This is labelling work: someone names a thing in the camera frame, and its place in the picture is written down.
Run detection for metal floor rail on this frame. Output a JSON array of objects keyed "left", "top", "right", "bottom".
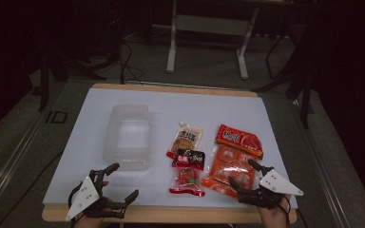
[
  {"left": 0, "top": 107, "right": 50, "bottom": 219},
  {"left": 289, "top": 99, "right": 354, "bottom": 228}
]

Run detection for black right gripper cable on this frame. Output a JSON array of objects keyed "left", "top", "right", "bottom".
[{"left": 277, "top": 194, "right": 309, "bottom": 228}]

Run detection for beige sauce pouch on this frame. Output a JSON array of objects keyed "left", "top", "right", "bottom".
[{"left": 165, "top": 122, "right": 202, "bottom": 160}]

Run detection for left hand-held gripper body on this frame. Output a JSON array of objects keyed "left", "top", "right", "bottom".
[{"left": 65, "top": 170, "right": 126, "bottom": 222}]

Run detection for wooden table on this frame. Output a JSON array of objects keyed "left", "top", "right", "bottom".
[{"left": 41, "top": 83, "right": 298, "bottom": 224}]

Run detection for black floor cables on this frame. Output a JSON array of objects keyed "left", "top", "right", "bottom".
[{"left": 115, "top": 39, "right": 145, "bottom": 86}]

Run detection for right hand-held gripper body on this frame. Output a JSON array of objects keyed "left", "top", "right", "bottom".
[{"left": 237, "top": 166, "right": 305, "bottom": 210}]

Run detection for person's right hand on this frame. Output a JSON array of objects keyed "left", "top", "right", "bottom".
[{"left": 258, "top": 194, "right": 292, "bottom": 228}]

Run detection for person's left hand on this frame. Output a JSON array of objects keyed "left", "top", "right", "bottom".
[{"left": 73, "top": 212, "right": 109, "bottom": 228}]

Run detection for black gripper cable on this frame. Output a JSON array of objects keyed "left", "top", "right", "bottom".
[
  {"left": 277, "top": 194, "right": 309, "bottom": 228},
  {"left": 67, "top": 182, "right": 84, "bottom": 211}
]

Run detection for dark floor plate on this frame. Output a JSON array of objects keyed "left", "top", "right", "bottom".
[{"left": 45, "top": 110, "right": 68, "bottom": 124}]

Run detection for red and black snack packet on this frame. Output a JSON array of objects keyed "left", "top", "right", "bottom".
[{"left": 168, "top": 148, "right": 206, "bottom": 198}]

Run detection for white metal stand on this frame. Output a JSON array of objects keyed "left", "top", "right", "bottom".
[{"left": 165, "top": 0, "right": 260, "bottom": 80}]

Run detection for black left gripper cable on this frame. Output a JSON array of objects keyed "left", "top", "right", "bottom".
[{"left": 67, "top": 182, "right": 84, "bottom": 211}]

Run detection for white table mat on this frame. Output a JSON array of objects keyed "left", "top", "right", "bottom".
[{"left": 42, "top": 87, "right": 298, "bottom": 210}]

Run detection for black metal stand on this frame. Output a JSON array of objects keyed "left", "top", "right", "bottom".
[
  {"left": 253, "top": 31, "right": 318, "bottom": 129},
  {"left": 37, "top": 47, "right": 108, "bottom": 112}
]

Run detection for clear plastic container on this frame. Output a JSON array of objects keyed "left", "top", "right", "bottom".
[{"left": 102, "top": 104, "right": 153, "bottom": 171}]

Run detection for large orange snack packet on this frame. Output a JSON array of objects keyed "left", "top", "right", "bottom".
[{"left": 202, "top": 123, "right": 264, "bottom": 200}]

